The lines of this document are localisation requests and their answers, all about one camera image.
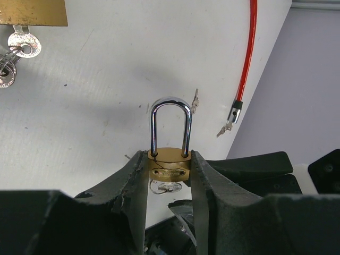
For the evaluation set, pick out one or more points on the small brass padlock long shackle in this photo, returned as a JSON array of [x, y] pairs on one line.
[[168, 164]]

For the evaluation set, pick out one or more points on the silver key pair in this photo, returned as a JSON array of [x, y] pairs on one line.
[[157, 187]]

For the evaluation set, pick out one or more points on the red cable lock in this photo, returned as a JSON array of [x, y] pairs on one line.
[[238, 103]]

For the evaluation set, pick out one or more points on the large brass padlock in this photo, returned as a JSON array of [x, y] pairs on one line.
[[34, 13]]

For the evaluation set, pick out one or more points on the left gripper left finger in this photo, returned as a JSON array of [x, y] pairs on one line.
[[108, 218]]

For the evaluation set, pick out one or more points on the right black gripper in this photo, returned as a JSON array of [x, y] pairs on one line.
[[177, 234]]

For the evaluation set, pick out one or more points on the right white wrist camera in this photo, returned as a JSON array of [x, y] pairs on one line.
[[319, 177]]

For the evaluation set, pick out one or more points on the silver key bunch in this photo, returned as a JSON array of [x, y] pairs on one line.
[[227, 127], [22, 44]]

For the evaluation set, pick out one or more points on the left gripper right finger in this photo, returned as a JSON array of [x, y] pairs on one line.
[[229, 219]]

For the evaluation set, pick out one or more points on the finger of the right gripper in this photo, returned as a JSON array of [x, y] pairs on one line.
[[253, 168]]

